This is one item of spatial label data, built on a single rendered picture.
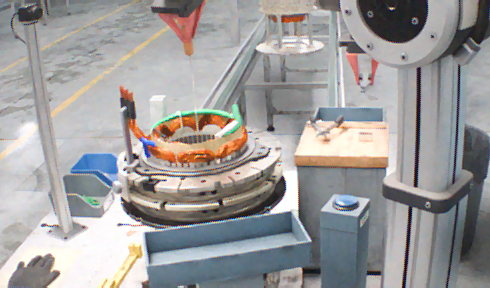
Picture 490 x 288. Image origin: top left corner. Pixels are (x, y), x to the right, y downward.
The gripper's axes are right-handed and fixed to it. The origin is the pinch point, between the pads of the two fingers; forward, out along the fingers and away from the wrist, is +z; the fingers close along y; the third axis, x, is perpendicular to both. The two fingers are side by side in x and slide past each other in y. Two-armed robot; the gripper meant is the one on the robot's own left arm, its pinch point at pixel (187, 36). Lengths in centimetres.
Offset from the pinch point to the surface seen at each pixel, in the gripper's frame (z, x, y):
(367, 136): 28.1, 30.1, -12.5
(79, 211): 60, -46, 3
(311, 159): 27.5, 21.0, -2.3
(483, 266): 168, 72, -93
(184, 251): 19.7, 11.0, 31.2
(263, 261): 16.2, 25.2, 31.6
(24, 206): 186, -194, -73
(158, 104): 16.6, -9.4, 1.1
